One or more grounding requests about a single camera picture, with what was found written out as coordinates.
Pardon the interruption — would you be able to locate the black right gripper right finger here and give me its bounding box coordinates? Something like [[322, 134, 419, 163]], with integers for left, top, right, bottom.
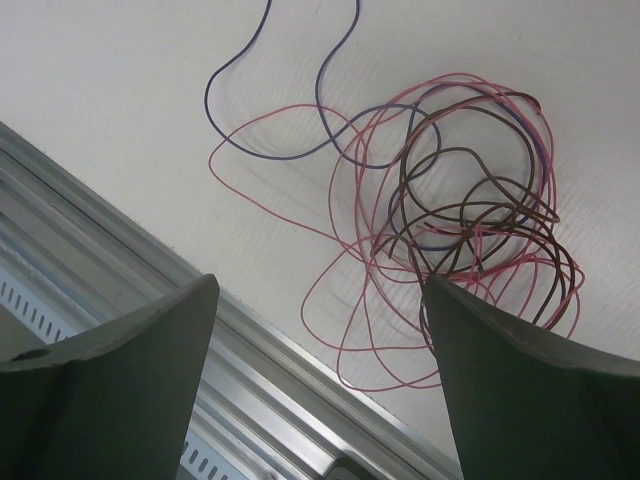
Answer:
[[423, 277, 639, 479]]

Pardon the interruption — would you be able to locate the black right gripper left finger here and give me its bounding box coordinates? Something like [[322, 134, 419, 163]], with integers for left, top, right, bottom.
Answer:
[[0, 273, 220, 480]]

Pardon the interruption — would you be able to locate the coloured wire bundle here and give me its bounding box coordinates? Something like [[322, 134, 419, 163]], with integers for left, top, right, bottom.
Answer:
[[208, 72, 584, 392]]

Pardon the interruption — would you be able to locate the white slotted cable duct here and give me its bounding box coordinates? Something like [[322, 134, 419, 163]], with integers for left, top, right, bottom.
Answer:
[[0, 269, 241, 480]]

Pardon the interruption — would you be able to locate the aluminium rail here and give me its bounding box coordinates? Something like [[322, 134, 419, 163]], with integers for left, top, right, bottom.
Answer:
[[1, 127, 460, 479]]

